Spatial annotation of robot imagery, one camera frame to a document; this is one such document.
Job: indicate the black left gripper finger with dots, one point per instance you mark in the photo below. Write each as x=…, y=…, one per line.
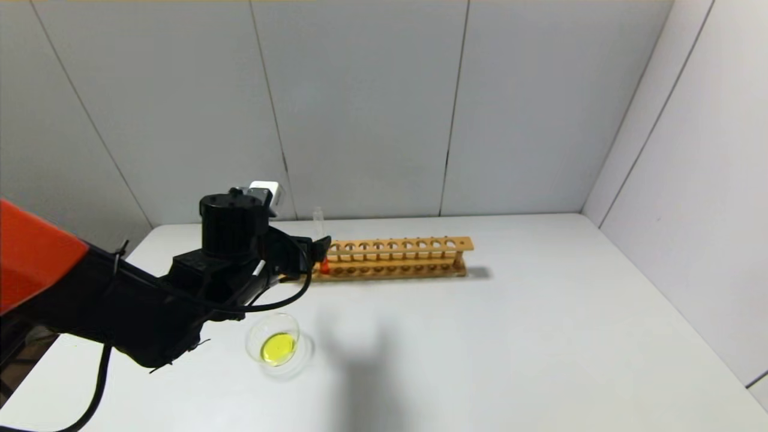
x=323, y=245
x=307, y=261

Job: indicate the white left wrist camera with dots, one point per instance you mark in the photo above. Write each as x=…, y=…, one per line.
x=267, y=193

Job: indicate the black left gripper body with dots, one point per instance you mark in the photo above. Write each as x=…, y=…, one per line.
x=298, y=255

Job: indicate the clear glass beaker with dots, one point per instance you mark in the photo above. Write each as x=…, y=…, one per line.
x=279, y=347

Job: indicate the wooden test tube rack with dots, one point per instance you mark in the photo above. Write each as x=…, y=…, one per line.
x=396, y=247

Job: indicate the red pigment test tube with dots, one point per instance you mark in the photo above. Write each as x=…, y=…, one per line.
x=319, y=222

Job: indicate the dark background furniture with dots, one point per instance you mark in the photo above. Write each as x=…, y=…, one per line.
x=15, y=342

